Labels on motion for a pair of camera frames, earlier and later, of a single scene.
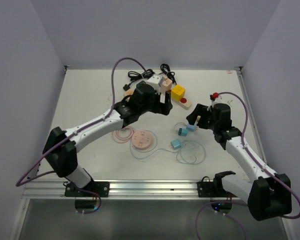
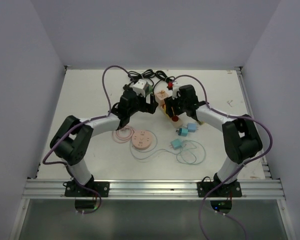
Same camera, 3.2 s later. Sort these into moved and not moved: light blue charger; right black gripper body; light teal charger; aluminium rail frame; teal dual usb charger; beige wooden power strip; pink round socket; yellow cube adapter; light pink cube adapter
Moved: right black gripper body; light pink cube adapter; beige wooden power strip; yellow cube adapter
Not moved: aluminium rail frame; pink round socket; teal dual usb charger; light teal charger; light blue charger
